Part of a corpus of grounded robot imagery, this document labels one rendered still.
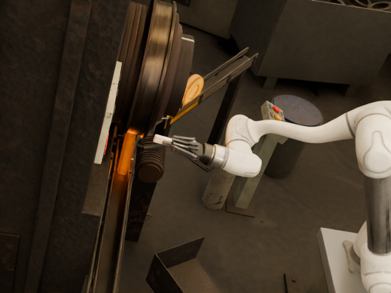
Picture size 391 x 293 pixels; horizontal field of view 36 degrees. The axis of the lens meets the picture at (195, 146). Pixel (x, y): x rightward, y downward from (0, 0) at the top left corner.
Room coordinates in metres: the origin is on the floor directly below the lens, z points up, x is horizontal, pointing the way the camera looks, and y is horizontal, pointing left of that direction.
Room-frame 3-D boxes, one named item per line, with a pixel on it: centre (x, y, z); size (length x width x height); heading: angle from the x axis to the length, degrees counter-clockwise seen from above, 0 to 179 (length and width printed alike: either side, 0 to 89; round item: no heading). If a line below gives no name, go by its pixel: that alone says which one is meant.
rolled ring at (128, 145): (1.73, 0.24, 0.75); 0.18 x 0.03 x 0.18; 11
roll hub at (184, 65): (1.75, 0.14, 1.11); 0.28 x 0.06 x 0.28; 12
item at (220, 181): (2.48, -0.19, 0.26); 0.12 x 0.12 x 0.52
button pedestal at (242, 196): (2.55, -0.34, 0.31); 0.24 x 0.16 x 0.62; 12
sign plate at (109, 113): (1.37, 0.27, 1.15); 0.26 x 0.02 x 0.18; 12
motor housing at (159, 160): (2.08, 0.17, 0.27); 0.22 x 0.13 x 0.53; 12
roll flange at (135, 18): (1.71, 0.31, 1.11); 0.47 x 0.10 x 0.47; 12
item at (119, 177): (1.75, 0.24, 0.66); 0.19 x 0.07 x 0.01; 12
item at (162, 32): (1.73, 0.23, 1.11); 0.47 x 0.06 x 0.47; 12
